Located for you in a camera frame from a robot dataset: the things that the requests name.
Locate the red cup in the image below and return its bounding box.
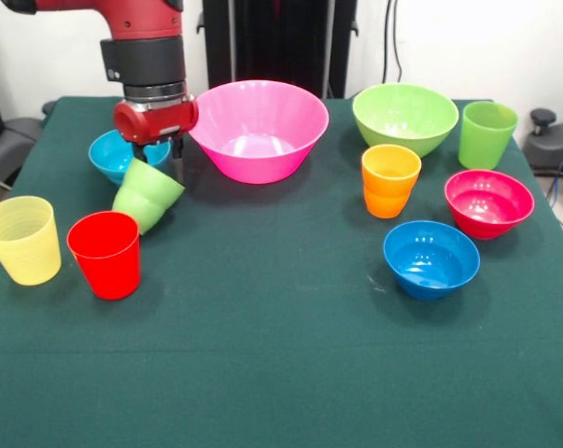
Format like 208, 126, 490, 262
65, 210, 141, 301

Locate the small magenta bowl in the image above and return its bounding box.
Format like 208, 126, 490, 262
443, 168, 536, 241

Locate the small cyan bowl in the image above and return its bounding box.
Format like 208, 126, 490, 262
88, 129, 173, 188

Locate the large green bowl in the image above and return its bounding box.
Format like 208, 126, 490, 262
351, 82, 460, 159

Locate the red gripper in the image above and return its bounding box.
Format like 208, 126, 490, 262
112, 95, 201, 186

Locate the dark green tablecloth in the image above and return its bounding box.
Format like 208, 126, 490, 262
0, 95, 563, 448

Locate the black hanging cable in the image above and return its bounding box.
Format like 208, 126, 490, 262
382, 0, 406, 85

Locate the orange cup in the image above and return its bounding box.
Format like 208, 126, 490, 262
360, 144, 423, 219

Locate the grey chair base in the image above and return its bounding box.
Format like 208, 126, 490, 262
0, 116, 47, 197
523, 107, 563, 209

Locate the rounded green cup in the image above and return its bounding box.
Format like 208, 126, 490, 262
111, 157, 187, 236

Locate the tall green cup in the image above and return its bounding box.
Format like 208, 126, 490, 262
457, 101, 520, 171

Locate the large pink bowl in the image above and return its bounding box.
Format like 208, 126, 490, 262
187, 78, 331, 186

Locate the small blue bowl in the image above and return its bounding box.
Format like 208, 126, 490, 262
382, 219, 482, 301

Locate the yellow cup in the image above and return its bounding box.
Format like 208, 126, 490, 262
0, 195, 63, 287

